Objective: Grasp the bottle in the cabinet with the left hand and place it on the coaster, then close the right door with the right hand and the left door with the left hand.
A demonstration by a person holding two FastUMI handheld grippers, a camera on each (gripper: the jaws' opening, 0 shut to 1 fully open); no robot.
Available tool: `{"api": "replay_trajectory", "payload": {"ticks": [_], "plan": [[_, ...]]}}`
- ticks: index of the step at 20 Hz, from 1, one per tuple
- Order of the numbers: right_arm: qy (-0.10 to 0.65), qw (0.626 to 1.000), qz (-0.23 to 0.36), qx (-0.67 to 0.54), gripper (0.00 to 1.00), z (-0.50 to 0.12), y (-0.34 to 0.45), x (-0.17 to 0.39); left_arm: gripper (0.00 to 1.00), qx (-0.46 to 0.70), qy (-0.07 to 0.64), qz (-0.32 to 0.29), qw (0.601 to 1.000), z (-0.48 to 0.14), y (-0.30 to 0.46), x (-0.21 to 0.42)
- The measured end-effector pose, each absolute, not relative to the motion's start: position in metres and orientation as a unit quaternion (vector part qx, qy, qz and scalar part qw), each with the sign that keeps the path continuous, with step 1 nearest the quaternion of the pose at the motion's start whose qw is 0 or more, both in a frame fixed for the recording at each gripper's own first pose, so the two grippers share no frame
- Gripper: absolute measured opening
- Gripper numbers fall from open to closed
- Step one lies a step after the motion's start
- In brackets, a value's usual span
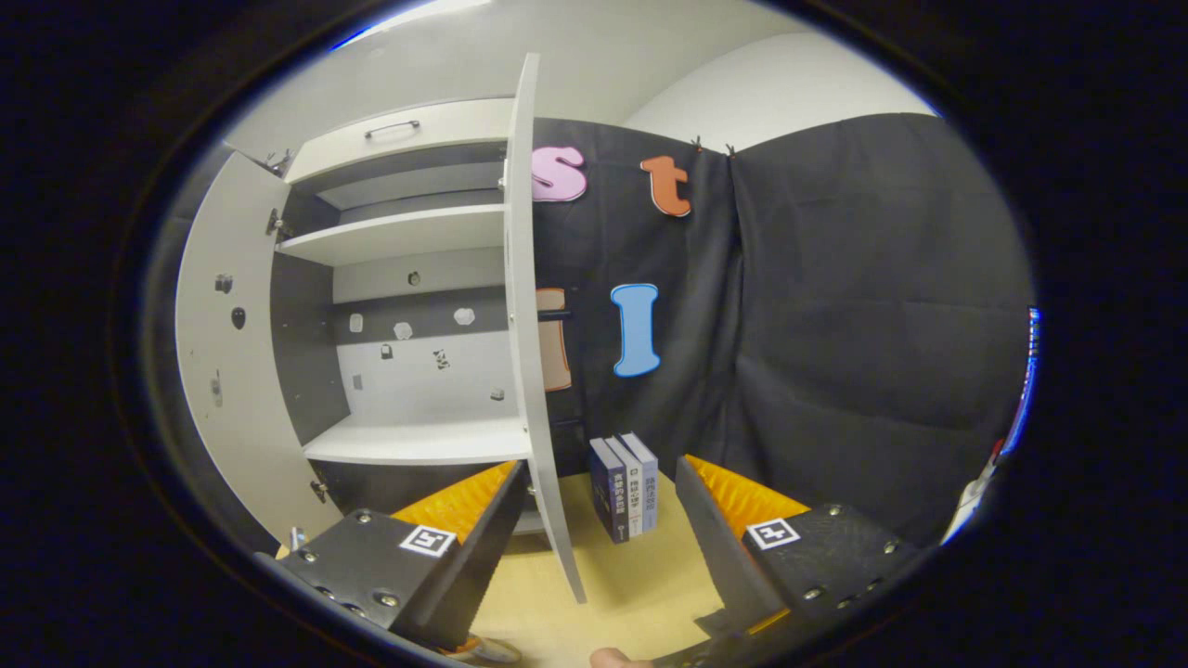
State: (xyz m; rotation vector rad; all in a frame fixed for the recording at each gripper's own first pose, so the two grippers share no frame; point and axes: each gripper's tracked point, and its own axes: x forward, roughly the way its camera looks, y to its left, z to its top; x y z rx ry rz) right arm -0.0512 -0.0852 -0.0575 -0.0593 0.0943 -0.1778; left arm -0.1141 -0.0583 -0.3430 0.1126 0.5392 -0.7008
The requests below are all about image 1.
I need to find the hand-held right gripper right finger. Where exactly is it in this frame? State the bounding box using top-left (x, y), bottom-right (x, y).
top-left (674, 453), bottom-right (924, 641)

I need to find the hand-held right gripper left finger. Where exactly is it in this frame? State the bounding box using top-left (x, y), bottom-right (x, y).
top-left (277, 459), bottom-right (532, 652)

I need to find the white cabinet door cat sticker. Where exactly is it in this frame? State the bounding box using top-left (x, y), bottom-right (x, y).
top-left (501, 53), bottom-right (588, 604)

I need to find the white cabinet door phone sticker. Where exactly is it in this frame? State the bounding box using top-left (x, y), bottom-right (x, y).
top-left (174, 150), bottom-right (346, 548)

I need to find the white and grey cabinet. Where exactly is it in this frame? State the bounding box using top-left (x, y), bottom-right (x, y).
top-left (269, 97), bottom-right (535, 537)

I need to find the white cabinet shelf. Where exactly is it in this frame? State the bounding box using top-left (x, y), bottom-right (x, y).
top-left (276, 204), bottom-right (507, 268)

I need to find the white cabinet drawer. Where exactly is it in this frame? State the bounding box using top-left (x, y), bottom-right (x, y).
top-left (283, 97), bottom-right (516, 185)

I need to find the black backdrop cloth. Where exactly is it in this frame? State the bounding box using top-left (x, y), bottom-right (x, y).
top-left (531, 111), bottom-right (1039, 550)

